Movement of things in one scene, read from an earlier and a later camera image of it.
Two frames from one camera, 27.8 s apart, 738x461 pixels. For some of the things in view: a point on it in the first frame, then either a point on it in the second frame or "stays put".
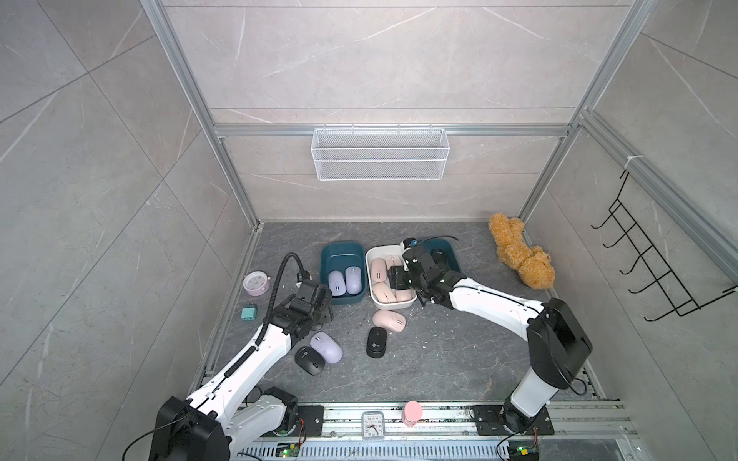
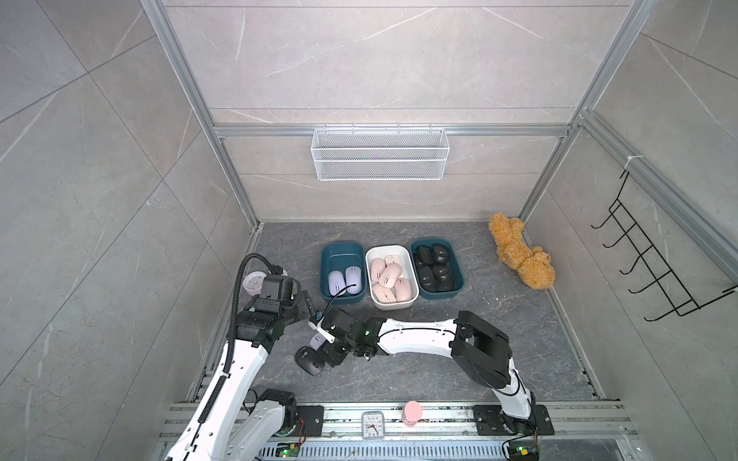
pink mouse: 379,270 stays put
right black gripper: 397,277 to 331,355
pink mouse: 393,260 stays put
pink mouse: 403,295 stays put
